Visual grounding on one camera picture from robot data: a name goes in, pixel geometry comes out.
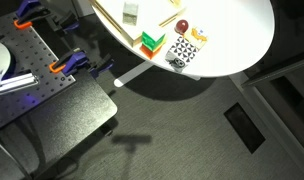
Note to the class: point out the red ball toy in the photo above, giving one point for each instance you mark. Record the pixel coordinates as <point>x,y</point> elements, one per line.
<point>181,26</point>

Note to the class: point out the wooden tray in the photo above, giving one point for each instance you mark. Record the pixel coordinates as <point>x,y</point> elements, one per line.
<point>151,14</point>

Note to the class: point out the white table leg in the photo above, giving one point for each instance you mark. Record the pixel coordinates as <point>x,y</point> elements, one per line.
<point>136,71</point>

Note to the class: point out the orange block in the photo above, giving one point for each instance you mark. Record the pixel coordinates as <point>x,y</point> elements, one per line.
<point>151,53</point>

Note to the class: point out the green block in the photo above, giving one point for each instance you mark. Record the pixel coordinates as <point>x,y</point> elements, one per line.
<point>152,40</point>

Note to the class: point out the black white patterned box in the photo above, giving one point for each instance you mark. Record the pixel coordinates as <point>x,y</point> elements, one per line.
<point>181,49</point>

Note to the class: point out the orange patterned card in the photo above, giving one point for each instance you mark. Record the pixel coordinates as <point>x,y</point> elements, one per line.
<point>196,37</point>

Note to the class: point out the round white table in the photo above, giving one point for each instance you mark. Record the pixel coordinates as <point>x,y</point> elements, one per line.
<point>239,34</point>

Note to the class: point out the lower blue orange clamp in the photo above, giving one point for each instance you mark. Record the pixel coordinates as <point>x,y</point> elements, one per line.
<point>75,59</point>

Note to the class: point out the blue orange clamp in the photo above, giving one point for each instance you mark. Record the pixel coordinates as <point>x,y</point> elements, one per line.
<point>31,11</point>
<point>75,59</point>

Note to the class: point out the grey cube block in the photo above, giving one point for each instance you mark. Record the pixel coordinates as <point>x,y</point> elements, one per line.
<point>130,13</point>

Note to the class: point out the black floor hatch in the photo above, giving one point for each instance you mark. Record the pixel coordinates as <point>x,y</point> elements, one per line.
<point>244,127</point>

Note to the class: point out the black perforated breadboard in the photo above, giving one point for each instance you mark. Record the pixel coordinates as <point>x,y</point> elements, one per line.
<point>29,54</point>

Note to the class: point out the black cart shelf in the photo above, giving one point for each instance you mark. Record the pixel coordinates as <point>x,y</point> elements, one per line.
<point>39,139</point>

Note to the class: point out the upper blue orange clamp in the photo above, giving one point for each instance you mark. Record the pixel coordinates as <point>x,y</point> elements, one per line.
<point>31,11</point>

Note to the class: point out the aluminium extrusion rail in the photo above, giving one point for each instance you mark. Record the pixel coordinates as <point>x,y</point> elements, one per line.
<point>18,83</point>

